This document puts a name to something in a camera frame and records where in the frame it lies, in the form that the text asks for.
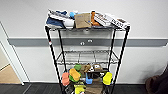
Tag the brown white box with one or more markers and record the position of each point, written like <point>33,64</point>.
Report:
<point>97,67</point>

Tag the brown cardboard box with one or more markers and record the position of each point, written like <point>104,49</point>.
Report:
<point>82,20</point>

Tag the small white container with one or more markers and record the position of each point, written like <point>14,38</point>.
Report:
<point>69,23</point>

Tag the orange yellow toy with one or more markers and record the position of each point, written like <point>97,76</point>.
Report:
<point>75,74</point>

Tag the orange package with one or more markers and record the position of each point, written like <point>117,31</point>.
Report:
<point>94,18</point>

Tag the blue cup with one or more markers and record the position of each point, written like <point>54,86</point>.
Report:
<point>88,79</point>

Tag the white box with grey print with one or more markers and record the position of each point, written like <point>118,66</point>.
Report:
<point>102,19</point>

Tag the coral pink toy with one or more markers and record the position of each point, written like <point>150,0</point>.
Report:
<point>65,79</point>

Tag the navy and white package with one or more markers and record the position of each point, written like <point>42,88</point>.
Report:
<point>55,18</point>

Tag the small yellow toy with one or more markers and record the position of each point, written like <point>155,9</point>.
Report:
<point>79,89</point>

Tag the brown cloth bundle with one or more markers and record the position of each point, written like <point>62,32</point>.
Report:
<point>152,84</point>

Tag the wide white wall socket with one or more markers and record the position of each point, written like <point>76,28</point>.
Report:
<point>89,40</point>

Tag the long grey wall band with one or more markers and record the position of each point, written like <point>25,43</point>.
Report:
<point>140,42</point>

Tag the white door frame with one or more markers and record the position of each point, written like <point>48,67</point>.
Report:
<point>11,56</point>

